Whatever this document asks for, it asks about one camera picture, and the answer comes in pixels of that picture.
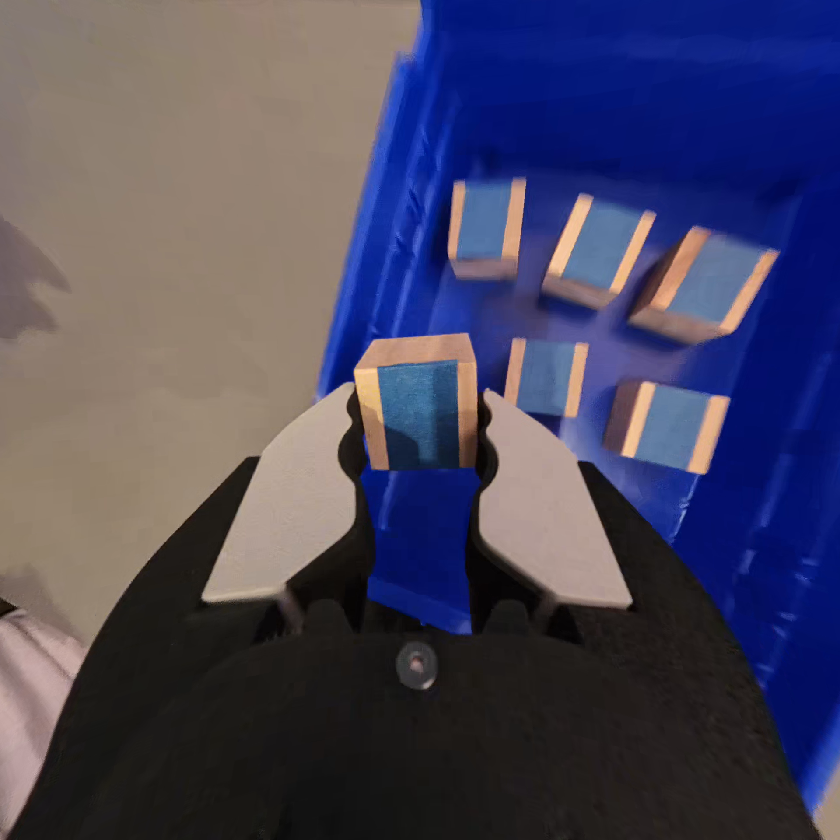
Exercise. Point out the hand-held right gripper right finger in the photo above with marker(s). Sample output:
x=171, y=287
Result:
x=551, y=525

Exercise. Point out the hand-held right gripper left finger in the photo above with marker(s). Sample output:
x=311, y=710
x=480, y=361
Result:
x=289, y=512

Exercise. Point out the wooden cube with blue tape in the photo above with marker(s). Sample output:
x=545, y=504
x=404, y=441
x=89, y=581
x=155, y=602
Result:
x=485, y=229
x=702, y=289
x=597, y=256
x=420, y=407
x=548, y=377
x=666, y=426

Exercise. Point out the person's pale lavender clothing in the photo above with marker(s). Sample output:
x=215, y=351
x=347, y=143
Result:
x=29, y=689

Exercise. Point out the blue plastic bin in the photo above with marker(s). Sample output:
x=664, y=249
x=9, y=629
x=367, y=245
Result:
x=656, y=98

